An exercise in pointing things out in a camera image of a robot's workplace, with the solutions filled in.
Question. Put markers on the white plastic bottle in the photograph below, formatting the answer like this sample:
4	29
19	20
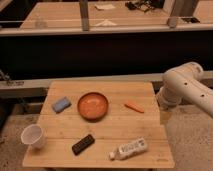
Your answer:
128	150

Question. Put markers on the grey metal post right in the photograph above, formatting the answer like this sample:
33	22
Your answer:
175	13

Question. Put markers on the folded white paper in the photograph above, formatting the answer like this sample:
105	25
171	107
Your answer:
105	23

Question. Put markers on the blue sponge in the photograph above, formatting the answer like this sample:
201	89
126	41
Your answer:
61	105

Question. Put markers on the orange ceramic bowl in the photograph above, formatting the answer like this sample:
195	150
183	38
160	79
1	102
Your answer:
93	106

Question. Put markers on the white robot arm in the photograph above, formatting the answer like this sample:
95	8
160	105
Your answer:
183	82

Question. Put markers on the white paper sheet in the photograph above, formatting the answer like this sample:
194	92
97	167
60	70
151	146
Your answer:
104	7

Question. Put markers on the grey metal post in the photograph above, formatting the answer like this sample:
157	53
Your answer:
175	13
84	13

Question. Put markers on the black remote control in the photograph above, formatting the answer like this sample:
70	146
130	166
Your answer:
84	143

